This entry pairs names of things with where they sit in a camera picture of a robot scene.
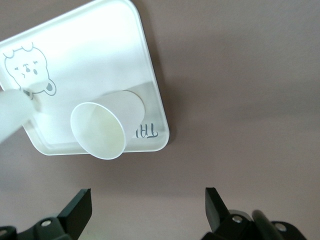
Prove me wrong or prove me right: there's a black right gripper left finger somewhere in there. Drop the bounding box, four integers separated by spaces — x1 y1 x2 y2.
14 188 93 240

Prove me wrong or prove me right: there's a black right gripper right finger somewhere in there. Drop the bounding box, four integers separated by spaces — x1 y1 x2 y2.
201 187 253 240

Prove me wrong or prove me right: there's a white paper cup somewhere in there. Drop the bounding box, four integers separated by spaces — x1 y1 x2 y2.
0 87 38 148
70 90 146 160

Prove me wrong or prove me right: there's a white tray with bear print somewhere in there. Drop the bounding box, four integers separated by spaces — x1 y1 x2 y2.
0 0 171 156

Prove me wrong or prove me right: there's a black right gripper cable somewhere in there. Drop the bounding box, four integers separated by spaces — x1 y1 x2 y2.
251 209 280 240

